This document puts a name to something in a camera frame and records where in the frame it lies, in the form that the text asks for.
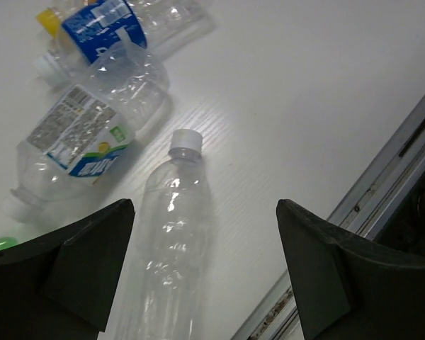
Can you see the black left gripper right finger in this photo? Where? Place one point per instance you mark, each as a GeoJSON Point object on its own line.
{"type": "Point", "coordinates": [346, 286]}

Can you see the aluminium table edge rail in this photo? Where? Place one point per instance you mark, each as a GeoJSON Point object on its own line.
{"type": "Point", "coordinates": [364, 210]}

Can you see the clear bottle blue label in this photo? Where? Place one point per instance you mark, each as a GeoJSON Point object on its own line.
{"type": "Point", "coordinates": [82, 31]}

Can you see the clear bottle yellow cap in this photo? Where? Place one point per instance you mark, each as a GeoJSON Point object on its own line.
{"type": "Point", "coordinates": [171, 25]}

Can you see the clear bottle white cap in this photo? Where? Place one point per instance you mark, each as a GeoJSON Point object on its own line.
{"type": "Point", "coordinates": [163, 297]}

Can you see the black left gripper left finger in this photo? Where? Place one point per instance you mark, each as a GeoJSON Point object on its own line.
{"type": "Point", "coordinates": [62, 285]}

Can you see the clear bottle lemon label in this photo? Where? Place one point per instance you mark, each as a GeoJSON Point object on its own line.
{"type": "Point", "coordinates": [117, 100]}

